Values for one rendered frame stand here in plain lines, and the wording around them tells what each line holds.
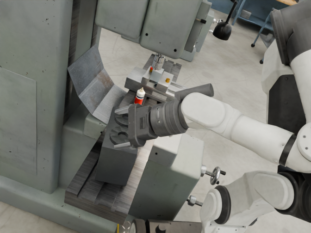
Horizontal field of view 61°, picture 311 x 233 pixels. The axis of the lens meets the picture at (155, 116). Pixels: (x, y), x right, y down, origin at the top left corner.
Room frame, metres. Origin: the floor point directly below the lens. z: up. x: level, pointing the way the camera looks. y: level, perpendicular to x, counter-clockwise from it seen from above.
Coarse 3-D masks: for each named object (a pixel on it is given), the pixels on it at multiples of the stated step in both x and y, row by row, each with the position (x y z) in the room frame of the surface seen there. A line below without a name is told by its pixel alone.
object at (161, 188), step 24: (72, 120) 1.03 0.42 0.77; (72, 144) 0.97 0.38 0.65; (192, 144) 1.19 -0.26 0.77; (72, 168) 0.97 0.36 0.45; (144, 168) 0.96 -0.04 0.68; (168, 168) 0.96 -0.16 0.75; (192, 168) 1.00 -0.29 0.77; (144, 192) 0.96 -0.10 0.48; (168, 192) 0.96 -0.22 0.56; (144, 216) 0.96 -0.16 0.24; (168, 216) 0.95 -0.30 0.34
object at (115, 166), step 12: (120, 120) 0.72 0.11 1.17; (108, 132) 0.65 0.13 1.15; (120, 132) 0.66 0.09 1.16; (108, 144) 0.60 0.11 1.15; (108, 156) 0.59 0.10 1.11; (120, 156) 0.59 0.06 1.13; (132, 156) 0.60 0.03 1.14; (108, 168) 0.59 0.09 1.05; (120, 168) 0.59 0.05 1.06; (108, 180) 0.59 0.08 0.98; (120, 180) 0.60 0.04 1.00
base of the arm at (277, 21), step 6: (276, 12) 0.64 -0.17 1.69; (276, 18) 0.62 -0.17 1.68; (282, 18) 0.62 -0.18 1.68; (276, 24) 0.61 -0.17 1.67; (282, 24) 0.61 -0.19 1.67; (276, 30) 0.61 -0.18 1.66; (282, 30) 0.61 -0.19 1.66; (276, 36) 0.61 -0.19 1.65; (282, 36) 0.60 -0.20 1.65; (276, 42) 0.64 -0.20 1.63; (282, 42) 0.60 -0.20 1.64; (282, 48) 0.60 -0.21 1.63; (282, 54) 0.60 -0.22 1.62; (282, 60) 0.61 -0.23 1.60; (288, 60) 0.61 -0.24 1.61
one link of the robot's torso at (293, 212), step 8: (288, 176) 0.53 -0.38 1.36; (296, 176) 0.53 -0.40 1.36; (296, 184) 0.50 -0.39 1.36; (304, 184) 0.50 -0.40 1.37; (296, 192) 0.48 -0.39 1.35; (304, 192) 0.48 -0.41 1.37; (296, 200) 0.47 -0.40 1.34; (304, 200) 0.46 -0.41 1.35; (288, 208) 0.47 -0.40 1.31; (296, 208) 0.46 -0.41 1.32; (304, 208) 0.45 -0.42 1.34; (296, 216) 0.47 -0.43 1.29; (304, 216) 0.45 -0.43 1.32
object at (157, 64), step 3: (156, 60) 1.10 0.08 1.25; (159, 60) 1.10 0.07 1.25; (162, 60) 1.11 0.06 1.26; (153, 63) 1.11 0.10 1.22; (156, 63) 1.10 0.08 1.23; (159, 63) 1.10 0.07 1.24; (162, 63) 1.11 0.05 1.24; (153, 66) 1.10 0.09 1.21; (156, 66) 1.10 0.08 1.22; (159, 66) 1.10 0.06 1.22; (156, 69) 1.10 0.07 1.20; (159, 69) 1.11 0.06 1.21
